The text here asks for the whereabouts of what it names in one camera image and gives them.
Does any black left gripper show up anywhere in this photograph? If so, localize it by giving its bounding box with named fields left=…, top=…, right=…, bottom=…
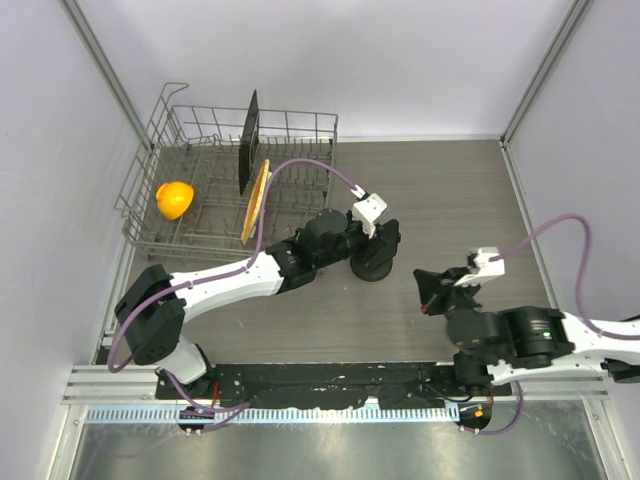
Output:
left=315, top=210, right=389, bottom=271

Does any black smartphone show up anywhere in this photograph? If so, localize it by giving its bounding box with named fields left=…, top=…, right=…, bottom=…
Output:
left=377, top=219, right=401, bottom=263

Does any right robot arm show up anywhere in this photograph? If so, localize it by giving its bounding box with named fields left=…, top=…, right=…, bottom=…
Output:
left=413, top=262, right=639, bottom=395

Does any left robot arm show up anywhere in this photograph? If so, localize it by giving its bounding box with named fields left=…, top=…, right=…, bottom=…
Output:
left=112, top=209, right=401, bottom=399

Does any square patterned plate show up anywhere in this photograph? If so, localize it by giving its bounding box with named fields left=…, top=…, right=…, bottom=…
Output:
left=238, top=90, right=260, bottom=195

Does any yellow bowl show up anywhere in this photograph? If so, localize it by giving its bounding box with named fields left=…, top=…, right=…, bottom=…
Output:
left=155, top=181, right=195, bottom=221

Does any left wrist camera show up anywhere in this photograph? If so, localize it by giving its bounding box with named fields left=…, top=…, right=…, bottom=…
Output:
left=351, top=185, right=388, bottom=238

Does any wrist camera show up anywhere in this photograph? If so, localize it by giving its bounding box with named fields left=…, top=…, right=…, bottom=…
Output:
left=454, top=247, right=506, bottom=287
left=351, top=185, right=388, bottom=238

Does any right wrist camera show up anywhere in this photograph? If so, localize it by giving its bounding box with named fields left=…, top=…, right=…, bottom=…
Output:
left=454, top=247, right=506, bottom=287

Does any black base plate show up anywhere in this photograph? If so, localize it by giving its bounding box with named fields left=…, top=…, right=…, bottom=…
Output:
left=185, top=362, right=512, bottom=410

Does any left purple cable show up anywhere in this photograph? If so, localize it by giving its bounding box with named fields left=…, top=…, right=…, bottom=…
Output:
left=107, top=158, right=359, bottom=432

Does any grey wire dish rack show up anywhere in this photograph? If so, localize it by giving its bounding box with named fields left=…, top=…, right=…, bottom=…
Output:
left=115, top=82, right=338, bottom=265

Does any white slotted cable duct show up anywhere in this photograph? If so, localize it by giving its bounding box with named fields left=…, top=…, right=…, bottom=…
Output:
left=85, top=402, right=459, bottom=425

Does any right aluminium frame post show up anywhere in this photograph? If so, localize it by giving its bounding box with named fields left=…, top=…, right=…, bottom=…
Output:
left=499, top=0, right=596, bottom=146

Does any aluminium frame post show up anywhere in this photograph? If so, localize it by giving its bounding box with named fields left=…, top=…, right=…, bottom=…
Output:
left=59, top=0, right=154, bottom=150
left=499, top=0, right=596, bottom=146

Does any left aluminium frame post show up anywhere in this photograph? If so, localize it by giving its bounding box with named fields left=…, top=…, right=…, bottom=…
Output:
left=59, top=0, right=154, bottom=150

